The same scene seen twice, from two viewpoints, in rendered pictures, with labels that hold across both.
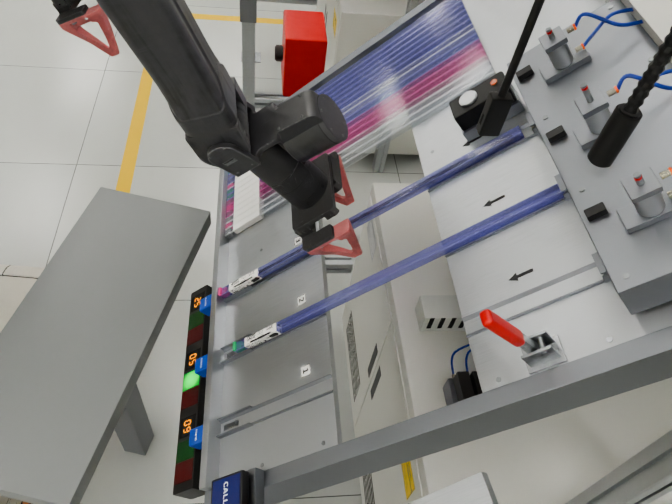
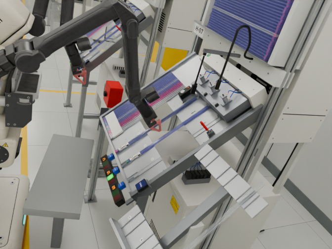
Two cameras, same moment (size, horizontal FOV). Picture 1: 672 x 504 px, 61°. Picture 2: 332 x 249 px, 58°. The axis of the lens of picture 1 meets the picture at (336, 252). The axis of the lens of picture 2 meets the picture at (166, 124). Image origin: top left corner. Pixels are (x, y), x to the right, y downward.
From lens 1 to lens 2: 0.87 m
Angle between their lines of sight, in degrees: 26
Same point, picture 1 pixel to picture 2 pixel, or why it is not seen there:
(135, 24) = (131, 67)
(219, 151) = (135, 98)
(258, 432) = (142, 176)
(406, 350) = not seen: hidden behind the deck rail
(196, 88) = (136, 82)
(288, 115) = (148, 91)
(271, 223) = (127, 132)
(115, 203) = (61, 138)
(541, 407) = (213, 145)
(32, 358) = (51, 179)
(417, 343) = not seen: hidden behind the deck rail
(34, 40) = not seen: outside the picture
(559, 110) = (204, 90)
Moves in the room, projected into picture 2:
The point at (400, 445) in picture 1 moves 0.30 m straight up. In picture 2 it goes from (184, 161) to (205, 102)
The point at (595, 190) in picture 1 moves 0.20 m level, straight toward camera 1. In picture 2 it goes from (215, 101) to (206, 117)
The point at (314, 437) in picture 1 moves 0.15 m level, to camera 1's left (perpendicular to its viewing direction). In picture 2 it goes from (160, 170) to (127, 167)
